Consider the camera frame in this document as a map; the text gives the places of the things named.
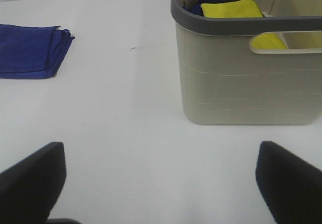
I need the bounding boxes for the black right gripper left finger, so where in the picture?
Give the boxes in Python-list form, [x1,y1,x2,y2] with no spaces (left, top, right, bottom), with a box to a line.
[1,142,66,223]

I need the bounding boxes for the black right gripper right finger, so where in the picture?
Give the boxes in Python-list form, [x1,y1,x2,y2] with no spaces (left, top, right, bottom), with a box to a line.
[256,141,321,223]

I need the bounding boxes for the beige plastic basket grey rim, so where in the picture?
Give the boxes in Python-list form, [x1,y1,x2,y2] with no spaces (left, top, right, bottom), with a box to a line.
[171,0,321,125]

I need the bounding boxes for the folded blue towel on table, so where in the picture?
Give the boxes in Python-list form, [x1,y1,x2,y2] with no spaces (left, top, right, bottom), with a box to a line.
[1,24,74,80]

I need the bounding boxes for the yellow towel in basket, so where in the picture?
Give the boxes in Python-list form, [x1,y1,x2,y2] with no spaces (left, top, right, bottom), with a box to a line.
[201,0,287,49]

